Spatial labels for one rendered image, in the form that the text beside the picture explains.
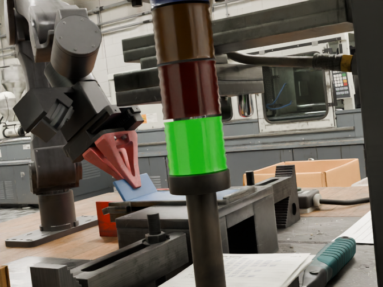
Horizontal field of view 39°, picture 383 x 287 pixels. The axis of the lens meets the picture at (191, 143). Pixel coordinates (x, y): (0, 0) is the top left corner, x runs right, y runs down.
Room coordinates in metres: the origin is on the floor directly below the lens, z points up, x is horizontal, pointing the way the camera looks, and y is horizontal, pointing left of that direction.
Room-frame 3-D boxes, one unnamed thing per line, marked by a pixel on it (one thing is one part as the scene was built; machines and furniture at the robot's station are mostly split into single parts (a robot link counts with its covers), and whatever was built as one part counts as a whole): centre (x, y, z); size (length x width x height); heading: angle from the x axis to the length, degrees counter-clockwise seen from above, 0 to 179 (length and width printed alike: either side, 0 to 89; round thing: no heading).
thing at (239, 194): (0.63, -0.05, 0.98); 0.07 x 0.01 x 0.03; 149
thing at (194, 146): (0.35, 0.00, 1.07); 0.04 x 0.04 x 0.03
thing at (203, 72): (0.35, 0.00, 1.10); 0.04 x 0.04 x 0.03
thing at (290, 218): (0.86, -0.13, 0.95); 0.06 x 0.03 x 0.09; 149
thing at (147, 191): (0.68, 0.02, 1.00); 0.15 x 0.07 x 0.03; 59
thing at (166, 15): (0.35, 0.00, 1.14); 0.04 x 0.04 x 0.03
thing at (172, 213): (0.64, 0.00, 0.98); 0.20 x 0.10 x 0.01; 149
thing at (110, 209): (0.67, 0.08, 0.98); 0.07 x 0.02 x 0.01; 59
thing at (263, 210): (0.64, 0.00, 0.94); 0.20 x 0.10 x 0.07; 149
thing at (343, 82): (5.01, -1.44, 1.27); 0.23 x 0.18 x 0.38; 145
